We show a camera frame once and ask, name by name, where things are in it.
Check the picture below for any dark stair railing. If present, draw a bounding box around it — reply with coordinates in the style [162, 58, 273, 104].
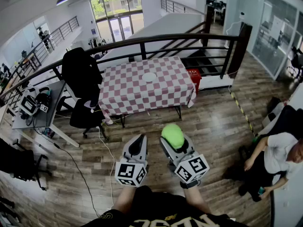
[146, 5, 215, 60]

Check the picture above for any red box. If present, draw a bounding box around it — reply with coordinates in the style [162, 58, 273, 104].
[186, 68, 203, 96]

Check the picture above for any grey desk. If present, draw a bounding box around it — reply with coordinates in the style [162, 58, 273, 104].
[11, 80, 80, 149]

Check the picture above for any glass double door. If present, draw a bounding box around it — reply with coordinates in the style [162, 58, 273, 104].
[95, 12, 145, 43]

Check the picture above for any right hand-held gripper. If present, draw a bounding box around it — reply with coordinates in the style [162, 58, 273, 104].
[160, 135, 210, 183]

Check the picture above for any person's left forearm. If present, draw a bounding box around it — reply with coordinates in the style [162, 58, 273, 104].
[113, 185, 137, 216]

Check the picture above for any black office chair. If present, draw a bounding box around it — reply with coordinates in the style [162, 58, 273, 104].
[69, 97, 110, 142]

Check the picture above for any black headset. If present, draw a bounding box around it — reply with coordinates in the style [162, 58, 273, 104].
[35, 87, 52, 106]

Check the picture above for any white floor cable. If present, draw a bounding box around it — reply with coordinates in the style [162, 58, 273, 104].
[98, 123, 116, 210]

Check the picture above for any person's right forearm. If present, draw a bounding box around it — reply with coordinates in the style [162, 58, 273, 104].
[183, 185, 212, 215]

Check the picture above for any dark curved railing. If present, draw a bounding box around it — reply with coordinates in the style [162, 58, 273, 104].
[0, 22, 253, 110]

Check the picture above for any black table frame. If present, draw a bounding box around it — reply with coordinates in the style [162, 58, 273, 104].
[119, 105, 183, 129]

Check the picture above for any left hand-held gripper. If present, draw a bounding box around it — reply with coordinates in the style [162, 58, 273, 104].
[115, 134, 149, 188]

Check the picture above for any white plate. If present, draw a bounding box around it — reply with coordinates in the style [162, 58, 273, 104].
[142, 72, 157, 83]

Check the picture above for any red white checkered tablecloth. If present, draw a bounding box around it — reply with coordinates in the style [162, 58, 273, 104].
[98, 55, 197, 125]

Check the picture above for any black floor cable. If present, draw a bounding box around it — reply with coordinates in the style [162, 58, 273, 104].
[32, 121, 100, 219]

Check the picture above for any person's black printed shirt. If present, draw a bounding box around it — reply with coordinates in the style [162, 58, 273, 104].
[81, 185, 248, 227]

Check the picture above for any yellow black striped tape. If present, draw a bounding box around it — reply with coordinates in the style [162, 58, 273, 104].
[228, 88, 258, 137]

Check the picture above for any black wristwatch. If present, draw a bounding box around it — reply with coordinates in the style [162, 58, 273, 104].
[179, 179, 201, 190]

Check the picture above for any white device with screen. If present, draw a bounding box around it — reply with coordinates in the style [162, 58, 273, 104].
[18, 94, 40, 116]

